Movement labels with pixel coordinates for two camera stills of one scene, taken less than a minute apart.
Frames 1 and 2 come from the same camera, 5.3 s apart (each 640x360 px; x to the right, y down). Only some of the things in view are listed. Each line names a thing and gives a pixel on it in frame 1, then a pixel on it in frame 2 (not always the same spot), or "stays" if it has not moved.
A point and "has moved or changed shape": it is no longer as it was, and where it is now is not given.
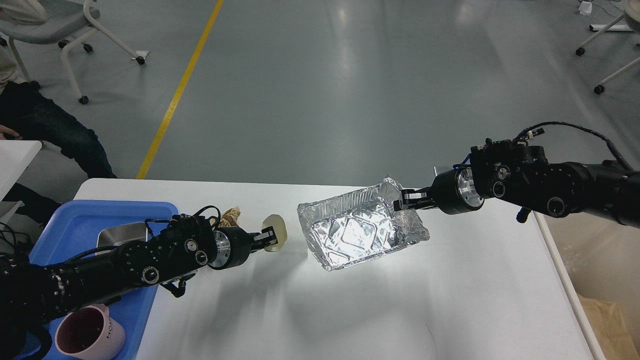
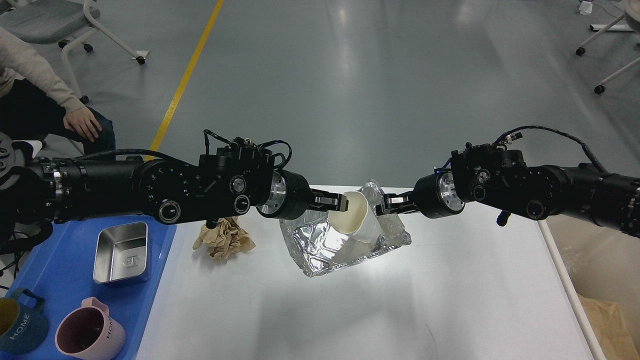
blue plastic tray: x=72 y=227 stays
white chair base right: x=631 y=14 stays
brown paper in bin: x=609 y=330 stays
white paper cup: x=280 y=229 -> x=359 y=221
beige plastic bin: x=593 y=256 stays
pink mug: x=89 y=333 stays
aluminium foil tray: x=354 y=227 has moved or changed shape
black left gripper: x=234 y=244 -> x=291 y=197
